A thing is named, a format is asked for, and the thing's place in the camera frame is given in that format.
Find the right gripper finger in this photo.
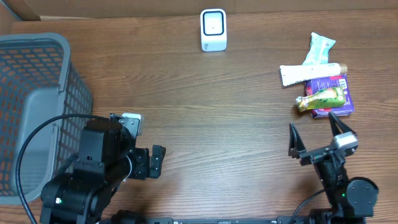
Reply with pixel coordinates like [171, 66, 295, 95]
[288, 123, 307, 159]
[328, 112, 357, 137]

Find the green yellow snack pack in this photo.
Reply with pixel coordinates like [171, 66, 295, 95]
[295, 86, 346, 112]

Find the purple sanitary pad pack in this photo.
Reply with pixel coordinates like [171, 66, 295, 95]
[305, 74, 355, 118]

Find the white cream tube gold cap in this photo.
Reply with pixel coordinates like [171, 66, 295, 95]
[280, 63, 348, 86]

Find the teal snack packet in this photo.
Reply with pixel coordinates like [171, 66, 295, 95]
[302, 32, 336, 65]

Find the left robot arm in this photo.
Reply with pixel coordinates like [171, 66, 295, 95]
[40, 113, 166, 223]

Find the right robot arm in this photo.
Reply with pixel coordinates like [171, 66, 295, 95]
[288, 112, 379, 223]

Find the white barcode scanner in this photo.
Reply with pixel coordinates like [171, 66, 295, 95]
[200, 8, 228, 52]

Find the grey plastic basket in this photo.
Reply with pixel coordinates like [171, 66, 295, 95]
[1, 33, 93, 205]

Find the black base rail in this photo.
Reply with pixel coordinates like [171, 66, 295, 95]
[144, 217, 364, 224]

